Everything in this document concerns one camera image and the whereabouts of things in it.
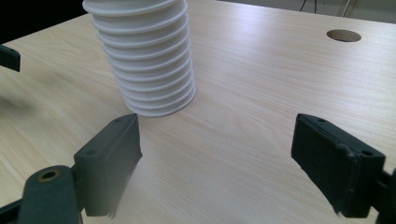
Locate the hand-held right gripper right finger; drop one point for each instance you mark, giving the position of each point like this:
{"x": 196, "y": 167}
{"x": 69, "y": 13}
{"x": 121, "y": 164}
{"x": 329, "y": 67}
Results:
{"x": 333, "y": 168}

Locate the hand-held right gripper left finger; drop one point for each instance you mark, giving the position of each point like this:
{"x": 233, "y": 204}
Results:
{"x": 106, "y": 165}

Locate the stack of white paper cups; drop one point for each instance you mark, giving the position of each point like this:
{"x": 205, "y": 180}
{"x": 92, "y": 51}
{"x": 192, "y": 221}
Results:
{"x": 149, "y": 62}

